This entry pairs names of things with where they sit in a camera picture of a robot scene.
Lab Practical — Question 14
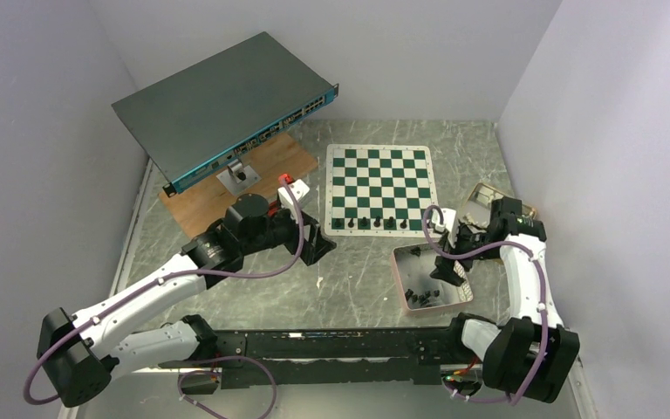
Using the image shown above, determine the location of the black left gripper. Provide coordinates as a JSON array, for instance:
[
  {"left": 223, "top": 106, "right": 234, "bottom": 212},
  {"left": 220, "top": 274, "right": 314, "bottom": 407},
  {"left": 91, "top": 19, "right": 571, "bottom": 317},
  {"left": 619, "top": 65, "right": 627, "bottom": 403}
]
[{"left": 241, "top": 202, "right": 336, "bottom": 264}]

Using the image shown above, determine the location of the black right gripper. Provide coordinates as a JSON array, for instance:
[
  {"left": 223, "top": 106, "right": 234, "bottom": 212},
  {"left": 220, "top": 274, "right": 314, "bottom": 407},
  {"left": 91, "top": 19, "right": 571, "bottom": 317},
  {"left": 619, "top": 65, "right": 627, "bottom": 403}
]
[{"left": 430, "top": 223, "right": 501, "bottom": 286}]

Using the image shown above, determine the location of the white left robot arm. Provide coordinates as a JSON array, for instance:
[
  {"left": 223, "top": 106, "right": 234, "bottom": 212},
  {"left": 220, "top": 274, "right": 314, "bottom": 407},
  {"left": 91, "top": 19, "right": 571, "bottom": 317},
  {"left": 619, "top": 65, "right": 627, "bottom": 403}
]
[{"left": 23, "top": 189, "right": 337, "bottom": 407}]

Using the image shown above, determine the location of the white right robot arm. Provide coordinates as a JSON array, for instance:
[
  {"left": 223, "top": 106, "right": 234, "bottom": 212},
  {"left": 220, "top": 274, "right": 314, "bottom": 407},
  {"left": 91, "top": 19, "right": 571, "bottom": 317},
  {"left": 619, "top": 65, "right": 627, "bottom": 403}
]
[{"left": 421, "top": 197, "right": 580, "bottom": 405}]

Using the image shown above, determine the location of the black chess pieces pile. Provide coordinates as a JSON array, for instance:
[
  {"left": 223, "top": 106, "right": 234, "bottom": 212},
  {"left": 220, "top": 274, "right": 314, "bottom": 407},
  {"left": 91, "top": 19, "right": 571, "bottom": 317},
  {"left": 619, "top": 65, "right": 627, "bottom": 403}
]
[{"left": 404, "top": 289, "right": 441, "bottom": 309}]

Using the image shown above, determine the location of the green white chess board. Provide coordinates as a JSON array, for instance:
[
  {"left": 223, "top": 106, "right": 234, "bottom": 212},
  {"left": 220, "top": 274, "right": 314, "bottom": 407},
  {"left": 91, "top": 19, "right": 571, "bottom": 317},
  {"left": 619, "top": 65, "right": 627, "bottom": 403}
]
[{"left": 321, "top": 144, "right": 438, "bottom": 238}]

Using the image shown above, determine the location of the wooden board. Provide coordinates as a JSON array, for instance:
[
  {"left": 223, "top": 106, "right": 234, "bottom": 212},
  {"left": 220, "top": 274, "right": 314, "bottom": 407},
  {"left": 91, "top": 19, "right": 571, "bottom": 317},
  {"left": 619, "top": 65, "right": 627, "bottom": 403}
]
[{"left": 158, "top": 134, "right": 318, "bottom": 237}]

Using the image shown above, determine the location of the pink metal tray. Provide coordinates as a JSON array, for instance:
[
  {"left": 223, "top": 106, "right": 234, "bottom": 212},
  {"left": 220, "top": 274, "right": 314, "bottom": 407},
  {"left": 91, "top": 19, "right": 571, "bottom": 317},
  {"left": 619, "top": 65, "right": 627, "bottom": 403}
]
[{"left": 391, "top": 244, "right": 474, "bottom": 317}]

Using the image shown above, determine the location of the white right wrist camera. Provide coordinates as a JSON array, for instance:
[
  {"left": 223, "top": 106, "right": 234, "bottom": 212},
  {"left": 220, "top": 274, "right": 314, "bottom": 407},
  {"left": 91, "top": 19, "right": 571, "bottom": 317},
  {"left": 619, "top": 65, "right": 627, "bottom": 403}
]
[{"left": 431, "top": 209, "right": 458, "bottom": 235}]

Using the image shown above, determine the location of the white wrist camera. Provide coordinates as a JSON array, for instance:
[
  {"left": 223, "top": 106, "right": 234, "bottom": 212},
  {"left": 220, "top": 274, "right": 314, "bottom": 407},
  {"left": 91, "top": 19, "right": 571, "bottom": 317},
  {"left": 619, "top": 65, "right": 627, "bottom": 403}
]
[
  {"left": 431, "top": 209, "right": 458, "bottom": 235},
  {"left": 277, "top": 174, "right": 312, "bottom": 218}
]

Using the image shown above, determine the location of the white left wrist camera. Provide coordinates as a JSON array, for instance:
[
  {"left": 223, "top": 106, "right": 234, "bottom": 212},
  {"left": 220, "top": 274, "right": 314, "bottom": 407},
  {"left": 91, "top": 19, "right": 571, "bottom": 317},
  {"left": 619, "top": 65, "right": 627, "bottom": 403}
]
[{"left": 277, "top": 174, "right": 312, "bottom": 218}]

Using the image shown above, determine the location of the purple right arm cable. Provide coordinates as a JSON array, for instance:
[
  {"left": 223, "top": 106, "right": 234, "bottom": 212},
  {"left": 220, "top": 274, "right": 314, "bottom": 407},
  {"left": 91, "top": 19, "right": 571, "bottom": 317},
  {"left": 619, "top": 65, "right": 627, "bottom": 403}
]
[{"left": 421, "top": 205, "right": 550, "bottom": 406}]

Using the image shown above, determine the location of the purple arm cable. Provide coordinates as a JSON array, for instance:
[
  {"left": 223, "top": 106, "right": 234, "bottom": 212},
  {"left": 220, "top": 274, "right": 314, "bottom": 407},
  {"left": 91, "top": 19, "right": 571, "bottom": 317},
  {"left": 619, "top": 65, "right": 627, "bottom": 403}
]
[
  {"left": 421, "top": 205, "right": 550, "bottom": 406},
  {"left": 23, "top": 179, "right": 306, "bottom": 406}
]

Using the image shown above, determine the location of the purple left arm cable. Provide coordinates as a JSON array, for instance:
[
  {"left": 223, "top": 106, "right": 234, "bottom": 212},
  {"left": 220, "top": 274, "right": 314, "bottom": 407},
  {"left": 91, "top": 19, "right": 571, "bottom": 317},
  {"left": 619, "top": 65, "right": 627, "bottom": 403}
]
[{"left": 23, "top": 179, "right": 306, "bottom": 406}]

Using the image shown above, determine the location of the metal switch stand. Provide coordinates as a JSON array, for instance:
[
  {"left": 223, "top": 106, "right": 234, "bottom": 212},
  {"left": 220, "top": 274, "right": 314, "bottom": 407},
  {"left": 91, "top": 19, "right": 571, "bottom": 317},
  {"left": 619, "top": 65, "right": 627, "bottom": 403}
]
[{"left": 216, "top": 159, "right": 261, "bottom": 196}]

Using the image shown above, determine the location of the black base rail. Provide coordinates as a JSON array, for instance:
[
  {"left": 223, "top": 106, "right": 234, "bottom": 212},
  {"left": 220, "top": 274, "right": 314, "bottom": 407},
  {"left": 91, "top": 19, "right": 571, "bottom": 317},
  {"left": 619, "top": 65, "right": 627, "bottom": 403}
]
[{"left": 162, "top": 326, "right": 481, "bottom": 389}]

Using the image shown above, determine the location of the grey network switch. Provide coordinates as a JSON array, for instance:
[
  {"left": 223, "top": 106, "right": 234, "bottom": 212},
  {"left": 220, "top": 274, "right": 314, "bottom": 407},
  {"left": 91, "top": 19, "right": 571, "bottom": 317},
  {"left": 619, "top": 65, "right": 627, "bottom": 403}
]
[{"left": 112, "top": 31, "right": 339, "bottom": 197}]

